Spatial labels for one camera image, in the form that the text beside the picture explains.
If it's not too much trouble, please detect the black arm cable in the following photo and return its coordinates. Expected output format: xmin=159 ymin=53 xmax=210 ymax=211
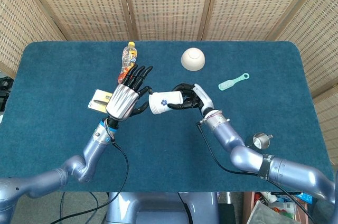
xmin=49 ymin=139 xmax=130 ymax=224
xmin=195 ymin=121 xmax=317 ymax=224

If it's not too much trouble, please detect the yellow packaged razor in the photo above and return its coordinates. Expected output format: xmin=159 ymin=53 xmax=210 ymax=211
xmin=87 ymin=89 xmax=115 ymax=114

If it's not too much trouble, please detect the brown wooden storage crate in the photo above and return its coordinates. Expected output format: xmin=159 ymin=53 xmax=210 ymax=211
xmin=242 ymin=191 xmax=315 ymax=224

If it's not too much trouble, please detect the black floor cable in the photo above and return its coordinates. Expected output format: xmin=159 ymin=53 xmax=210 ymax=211
xmin=89 ymin=192 xmax=100 ymax=209

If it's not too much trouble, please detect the thin blue floor cable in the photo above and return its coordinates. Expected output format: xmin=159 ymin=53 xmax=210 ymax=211
xmin=59 ymin=192 xmax=66 ymax=224

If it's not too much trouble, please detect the white paper cup blue flower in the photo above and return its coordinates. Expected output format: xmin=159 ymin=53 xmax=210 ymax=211
xmin=148 ymin=90 xmax=184 ymax=115

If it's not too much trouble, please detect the black torso cable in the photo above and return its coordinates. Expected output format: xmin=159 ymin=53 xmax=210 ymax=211
xmin=178 ymin=192 xmax=194 ymax=224

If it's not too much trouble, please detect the blue carpet table mat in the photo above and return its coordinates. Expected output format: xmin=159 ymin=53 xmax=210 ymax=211
xmin=0 ymin=40 xmax=334 ymax=193

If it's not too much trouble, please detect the cream ceramic bowl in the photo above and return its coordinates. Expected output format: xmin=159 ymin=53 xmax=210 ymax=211
xmin=181 ymin=47 xmax=206 ymax=71

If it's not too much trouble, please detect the black equipment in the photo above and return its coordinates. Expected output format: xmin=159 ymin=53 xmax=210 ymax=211
xmin=0 ymin=76 xmax=14 ymax=111

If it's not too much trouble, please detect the orange drink bottle yellow cap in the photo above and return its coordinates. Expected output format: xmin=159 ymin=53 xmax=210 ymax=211
xmin=117 ymin=41 xmax=139 ymax=85

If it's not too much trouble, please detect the teal plastic comb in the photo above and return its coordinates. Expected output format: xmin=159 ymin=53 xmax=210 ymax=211
xmin=218 ymin=72 xmax=250 ymax=92

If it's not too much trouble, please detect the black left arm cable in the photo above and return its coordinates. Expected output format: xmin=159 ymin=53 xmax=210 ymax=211
xmin=49 ymin=139 xmax=130 ymax=224

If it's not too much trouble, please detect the grey foil bag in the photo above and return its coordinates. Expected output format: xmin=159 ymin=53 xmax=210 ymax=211
xmin=247 ymin=199 xmax=299 ymax=224

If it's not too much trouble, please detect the blue snack packet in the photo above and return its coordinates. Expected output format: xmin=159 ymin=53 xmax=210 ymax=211
xmin=295 ymin=192 xmax=314 ymax=205

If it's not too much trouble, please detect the woven wooden screen panel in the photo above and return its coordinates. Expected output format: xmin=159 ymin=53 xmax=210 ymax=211
xmin=274 ymin=0 xmax=338 ymax=98
xmin=202 ymin=0 xmax=330 ymax=42
xmin=313 ymin=86 xmax=338 ymax=166
xmin=121 ymin=0 xmax=220 ymax=42
xmin=20 ymin=0 xmax=138 ymax=42
xmin=0 ymin=0 xmax=67 ymax=78

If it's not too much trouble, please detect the silver blue robot torso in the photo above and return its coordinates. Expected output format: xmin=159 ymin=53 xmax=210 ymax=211
xmin=105 ymin=191 xmax=220 ymax=224

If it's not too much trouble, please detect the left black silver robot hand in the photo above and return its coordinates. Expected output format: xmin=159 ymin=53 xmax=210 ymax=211
xmin=105 ymin=64 xmax=154 ymax=122

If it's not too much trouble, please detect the small steel pitcher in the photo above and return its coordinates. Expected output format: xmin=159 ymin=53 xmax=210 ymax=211
xmin=245 ymin=132 xmax=274 ymax=150

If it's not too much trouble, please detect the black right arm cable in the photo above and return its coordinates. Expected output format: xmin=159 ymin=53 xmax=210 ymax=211
xmin=195 ymin=121 xmax=317 ymax=224

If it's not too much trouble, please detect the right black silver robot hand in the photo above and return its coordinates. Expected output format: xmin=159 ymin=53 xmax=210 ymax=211
xmin=167 ymin=82 xmax=215 ymax=117

